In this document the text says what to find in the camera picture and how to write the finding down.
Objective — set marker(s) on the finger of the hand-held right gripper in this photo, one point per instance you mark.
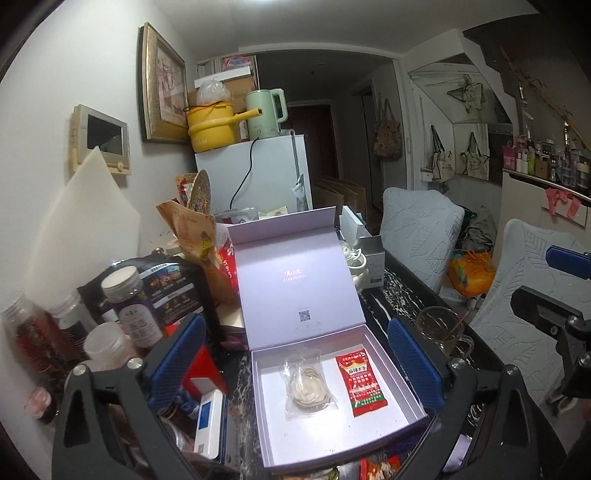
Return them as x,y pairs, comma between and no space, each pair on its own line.
568,261
540,307

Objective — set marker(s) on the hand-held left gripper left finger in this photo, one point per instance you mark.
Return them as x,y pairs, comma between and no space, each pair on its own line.
178,364

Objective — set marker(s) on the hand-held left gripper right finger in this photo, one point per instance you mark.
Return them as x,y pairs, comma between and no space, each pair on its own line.
415,364

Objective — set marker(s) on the lavender gift box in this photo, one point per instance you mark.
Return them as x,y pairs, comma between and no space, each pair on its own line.
323,323

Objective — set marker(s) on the clear packet with white coil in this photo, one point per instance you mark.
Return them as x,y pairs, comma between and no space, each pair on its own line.
308,386

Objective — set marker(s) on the red box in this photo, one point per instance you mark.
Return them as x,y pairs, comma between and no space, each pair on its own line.
205,364

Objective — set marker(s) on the glass mug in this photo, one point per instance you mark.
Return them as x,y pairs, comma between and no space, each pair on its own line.
438,330

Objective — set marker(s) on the pink bow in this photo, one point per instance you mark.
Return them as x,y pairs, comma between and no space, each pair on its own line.
561,201

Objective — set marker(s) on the white and blue box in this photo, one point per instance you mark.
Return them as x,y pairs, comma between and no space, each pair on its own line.
207,424

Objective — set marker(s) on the clear jar with pale lid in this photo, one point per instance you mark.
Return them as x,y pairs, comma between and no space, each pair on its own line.
108,346

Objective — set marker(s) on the black printed bag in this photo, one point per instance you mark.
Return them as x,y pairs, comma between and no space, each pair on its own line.
171,290

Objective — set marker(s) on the jar with purple label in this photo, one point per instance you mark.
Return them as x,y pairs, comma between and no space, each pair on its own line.
131,304

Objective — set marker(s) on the orange bag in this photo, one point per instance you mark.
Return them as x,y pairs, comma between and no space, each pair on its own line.
471,274

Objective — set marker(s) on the dark green bag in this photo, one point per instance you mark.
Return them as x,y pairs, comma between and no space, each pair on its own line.
478,228

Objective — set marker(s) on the row of bottles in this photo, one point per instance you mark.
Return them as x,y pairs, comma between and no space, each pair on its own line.
554,161

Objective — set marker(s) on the red patterned snack packet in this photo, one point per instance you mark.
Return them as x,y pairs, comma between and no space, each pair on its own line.
378,468

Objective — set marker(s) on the white and grey box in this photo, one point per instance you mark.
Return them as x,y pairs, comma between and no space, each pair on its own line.
373,261

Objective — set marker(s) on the white teapot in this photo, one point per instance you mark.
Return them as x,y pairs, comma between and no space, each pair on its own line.
355,267

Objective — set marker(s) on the pink gift bag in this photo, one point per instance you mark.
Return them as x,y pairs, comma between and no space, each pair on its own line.
509,157

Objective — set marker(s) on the brown paper snack bag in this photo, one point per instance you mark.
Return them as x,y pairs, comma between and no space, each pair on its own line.
198,240

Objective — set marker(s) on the beige tote bag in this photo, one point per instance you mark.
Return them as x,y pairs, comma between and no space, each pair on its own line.
442,161
473,159

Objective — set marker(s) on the white open box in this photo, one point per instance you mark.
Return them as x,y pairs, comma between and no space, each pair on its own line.
353,224

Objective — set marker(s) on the white cutting board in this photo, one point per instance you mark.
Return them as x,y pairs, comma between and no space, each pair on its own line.
87,221

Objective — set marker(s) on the round speckled snack disc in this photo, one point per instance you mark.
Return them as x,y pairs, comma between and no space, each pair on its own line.
201,191

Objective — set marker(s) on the brown paper bags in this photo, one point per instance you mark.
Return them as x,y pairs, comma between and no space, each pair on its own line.
339,196

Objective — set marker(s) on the star shaped hanging bag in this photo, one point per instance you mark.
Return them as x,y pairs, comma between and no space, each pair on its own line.
465,94

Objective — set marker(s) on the silver green pouch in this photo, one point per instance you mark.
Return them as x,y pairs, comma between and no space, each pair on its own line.
301,194

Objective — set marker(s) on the white fridge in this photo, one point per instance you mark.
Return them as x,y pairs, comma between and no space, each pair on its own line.
272,170

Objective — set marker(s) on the floral tote bag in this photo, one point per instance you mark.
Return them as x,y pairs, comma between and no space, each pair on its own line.
388,136

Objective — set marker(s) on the yellow pot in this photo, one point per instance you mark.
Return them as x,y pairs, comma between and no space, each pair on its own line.
210,127

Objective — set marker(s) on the dark red door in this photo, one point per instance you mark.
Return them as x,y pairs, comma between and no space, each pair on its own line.
314,143

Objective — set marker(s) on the green electric kettle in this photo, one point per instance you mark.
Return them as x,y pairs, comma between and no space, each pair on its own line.
261,115

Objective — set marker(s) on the clear plastic bag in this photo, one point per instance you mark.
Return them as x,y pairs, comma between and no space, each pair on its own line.
213,92

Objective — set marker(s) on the cardboard box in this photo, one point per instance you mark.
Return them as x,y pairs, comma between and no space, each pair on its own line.
240,90

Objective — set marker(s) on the gold framed picture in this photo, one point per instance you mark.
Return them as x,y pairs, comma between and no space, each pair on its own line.
164,83

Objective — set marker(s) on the white flat box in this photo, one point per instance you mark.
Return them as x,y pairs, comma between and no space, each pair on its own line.
221,68

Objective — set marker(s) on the beige wall intercom panel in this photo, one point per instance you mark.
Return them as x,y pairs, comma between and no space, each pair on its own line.
104,136

